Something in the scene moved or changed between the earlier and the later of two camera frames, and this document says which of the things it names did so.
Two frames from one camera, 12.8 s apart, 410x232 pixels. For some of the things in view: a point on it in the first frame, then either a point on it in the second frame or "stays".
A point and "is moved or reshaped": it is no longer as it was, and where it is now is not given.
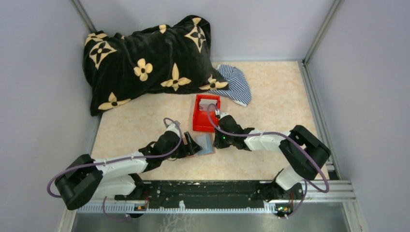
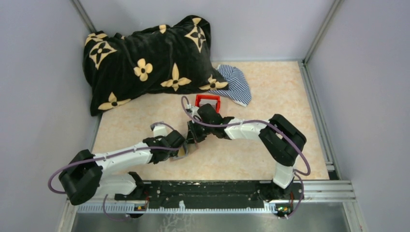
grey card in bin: x=204 y=104 stays
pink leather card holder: x=204 y=139 is moved or reshaped
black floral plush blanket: x=158 y=59 stays
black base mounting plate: x=212 y=194 stays
